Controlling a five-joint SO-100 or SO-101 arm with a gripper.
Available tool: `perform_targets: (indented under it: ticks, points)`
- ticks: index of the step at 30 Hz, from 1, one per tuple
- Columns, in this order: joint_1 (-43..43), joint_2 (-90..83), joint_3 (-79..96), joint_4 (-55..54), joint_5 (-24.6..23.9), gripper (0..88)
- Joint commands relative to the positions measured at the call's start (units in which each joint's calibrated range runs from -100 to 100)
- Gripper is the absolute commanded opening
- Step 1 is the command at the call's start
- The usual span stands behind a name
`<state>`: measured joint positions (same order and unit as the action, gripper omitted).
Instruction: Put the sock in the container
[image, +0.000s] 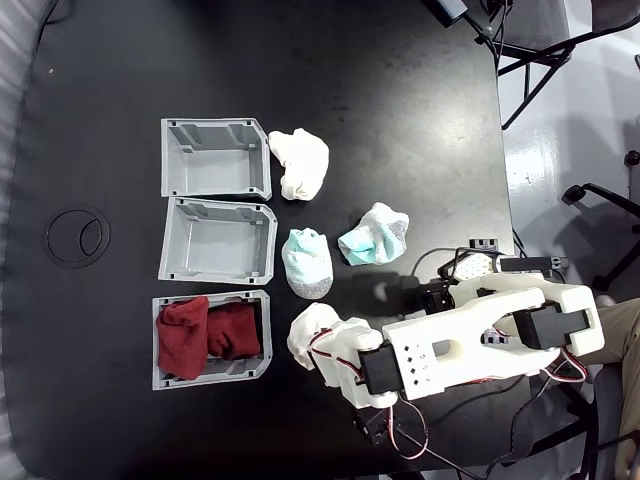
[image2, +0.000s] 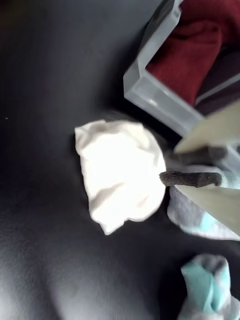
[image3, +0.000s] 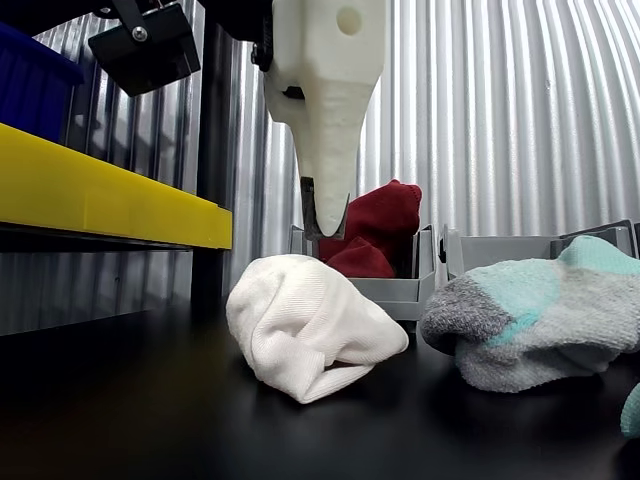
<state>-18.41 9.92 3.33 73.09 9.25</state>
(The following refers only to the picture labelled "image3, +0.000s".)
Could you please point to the white sock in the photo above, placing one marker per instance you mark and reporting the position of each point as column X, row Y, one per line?
column 305, row 320

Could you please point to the teal and grey sock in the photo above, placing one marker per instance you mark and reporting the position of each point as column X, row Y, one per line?
column 540, row 320
column 632, row 415

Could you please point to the large dark red sock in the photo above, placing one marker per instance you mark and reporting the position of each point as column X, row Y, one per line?
column 390, row 215

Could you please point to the small dark red sock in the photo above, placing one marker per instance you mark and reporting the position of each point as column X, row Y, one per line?
column 360, row 262

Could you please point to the grey bin with red socks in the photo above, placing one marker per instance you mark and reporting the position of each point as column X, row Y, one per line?
column 395, row 295

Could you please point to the grey plastic bin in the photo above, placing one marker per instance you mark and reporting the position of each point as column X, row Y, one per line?
column 500, row 252

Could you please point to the yellow shelf board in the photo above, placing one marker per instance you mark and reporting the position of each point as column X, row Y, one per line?
column 100, row 200

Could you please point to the blue plastic crate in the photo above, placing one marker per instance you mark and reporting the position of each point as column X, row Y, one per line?
column 30, row 85

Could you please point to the black shelf post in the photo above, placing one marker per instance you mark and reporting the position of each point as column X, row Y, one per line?
column 212, row 175

